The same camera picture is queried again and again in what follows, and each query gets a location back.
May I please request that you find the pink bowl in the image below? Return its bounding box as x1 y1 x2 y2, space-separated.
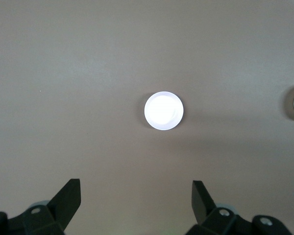
144 91 185 132

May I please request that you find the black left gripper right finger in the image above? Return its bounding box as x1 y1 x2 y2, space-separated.
191 180 293 235

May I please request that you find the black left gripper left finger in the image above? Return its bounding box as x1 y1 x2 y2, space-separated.
0 179 82 235

